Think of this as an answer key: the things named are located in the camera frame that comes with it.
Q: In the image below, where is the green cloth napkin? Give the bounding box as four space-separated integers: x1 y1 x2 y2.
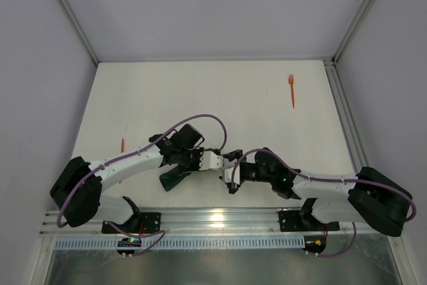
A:
158 147 218 192

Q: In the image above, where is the orange plastic fork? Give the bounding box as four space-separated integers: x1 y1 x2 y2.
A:
288 74 295 109

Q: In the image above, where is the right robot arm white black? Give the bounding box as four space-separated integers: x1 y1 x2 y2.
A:
222 148 416 237

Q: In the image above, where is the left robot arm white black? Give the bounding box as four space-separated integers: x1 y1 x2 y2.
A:
50 124 204 232

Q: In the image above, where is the right black controller board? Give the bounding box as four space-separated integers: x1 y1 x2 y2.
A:
302 236 327 255

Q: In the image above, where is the black controller board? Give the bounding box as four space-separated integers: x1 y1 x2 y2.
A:
116 237 141 257
302 236 327 255

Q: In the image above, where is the left black controller board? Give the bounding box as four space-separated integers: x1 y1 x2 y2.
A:
116 237 141 257

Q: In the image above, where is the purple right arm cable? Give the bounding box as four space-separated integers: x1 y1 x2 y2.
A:
231 149 417 258

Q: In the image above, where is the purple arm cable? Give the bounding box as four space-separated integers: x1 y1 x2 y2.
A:
56 113 228 261
231 149 417 258

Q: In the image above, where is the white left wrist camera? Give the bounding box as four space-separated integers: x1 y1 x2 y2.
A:
199 151 224 171

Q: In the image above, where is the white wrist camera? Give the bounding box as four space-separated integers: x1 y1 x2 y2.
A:
199 151 224 171
222 166 241 190

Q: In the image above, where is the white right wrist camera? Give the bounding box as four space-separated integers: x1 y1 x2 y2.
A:
222 166 241 190

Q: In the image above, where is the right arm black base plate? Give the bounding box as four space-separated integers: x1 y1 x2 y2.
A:
278 210 340 232

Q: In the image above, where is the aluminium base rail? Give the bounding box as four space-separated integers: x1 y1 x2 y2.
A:
39 206 403 235

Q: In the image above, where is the slotted grey cable duct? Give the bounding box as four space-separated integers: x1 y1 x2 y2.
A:
55 235 304 250

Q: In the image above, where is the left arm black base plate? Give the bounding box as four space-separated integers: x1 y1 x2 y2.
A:
101 212 161 235

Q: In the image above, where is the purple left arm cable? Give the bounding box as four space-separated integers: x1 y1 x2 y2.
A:
56 113 228 261

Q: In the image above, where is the aluminium frame rail right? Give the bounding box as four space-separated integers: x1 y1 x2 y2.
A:
323 59 369 170

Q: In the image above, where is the aluminium frame post left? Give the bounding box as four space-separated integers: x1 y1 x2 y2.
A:
56 0 100 67

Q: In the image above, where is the aluminium frame post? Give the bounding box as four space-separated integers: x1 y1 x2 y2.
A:
56 0 100 67
332 0 376 65

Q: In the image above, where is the aluminium frame post right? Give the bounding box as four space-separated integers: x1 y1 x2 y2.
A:
332 0 376 65

